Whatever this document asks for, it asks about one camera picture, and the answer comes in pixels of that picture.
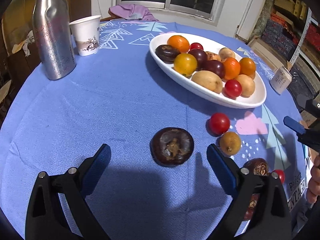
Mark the small yellow-brown fruit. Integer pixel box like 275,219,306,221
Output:
219,132,241,156

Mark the orange round fruit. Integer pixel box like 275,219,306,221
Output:
239,57,256,79

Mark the wooden glass cabinet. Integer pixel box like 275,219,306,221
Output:
0,0,93,81

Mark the purple cloth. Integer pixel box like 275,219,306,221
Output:
108,4,158,22

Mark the cardboard box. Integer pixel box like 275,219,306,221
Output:
248,36,292,73

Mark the storage shelf with boxes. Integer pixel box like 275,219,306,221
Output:
250,0,319,99

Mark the yellow-green tomato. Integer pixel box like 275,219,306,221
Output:
173,53,197,77

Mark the tan round fruit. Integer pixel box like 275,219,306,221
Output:
219,47,235,61

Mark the dark mangosteen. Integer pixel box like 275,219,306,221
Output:
243,194,259,221
243,158,269,176
150,127,194,167
155,44,181,64

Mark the speckled brown passion fruit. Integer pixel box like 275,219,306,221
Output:
206,51,222,62

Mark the tan oblong fruit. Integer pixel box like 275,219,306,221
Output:
191,70,223,94

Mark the small orange mandarin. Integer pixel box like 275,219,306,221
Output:
167,35,190,53

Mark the white paper cup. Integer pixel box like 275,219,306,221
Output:
69,15,101,56

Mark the person's right hand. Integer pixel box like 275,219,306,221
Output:
306,155,320,204

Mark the blue patterned tablecloth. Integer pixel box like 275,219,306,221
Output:
1,21,307,239

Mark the dark red plum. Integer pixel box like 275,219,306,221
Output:
188,49,207,70
202,60,225,79

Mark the small red cherry tomato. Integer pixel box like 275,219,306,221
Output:
189,42,203,50

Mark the wooden chair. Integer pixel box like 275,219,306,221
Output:
100,9,120,22

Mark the silver metal bottle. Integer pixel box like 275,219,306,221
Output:
32,0,76,80

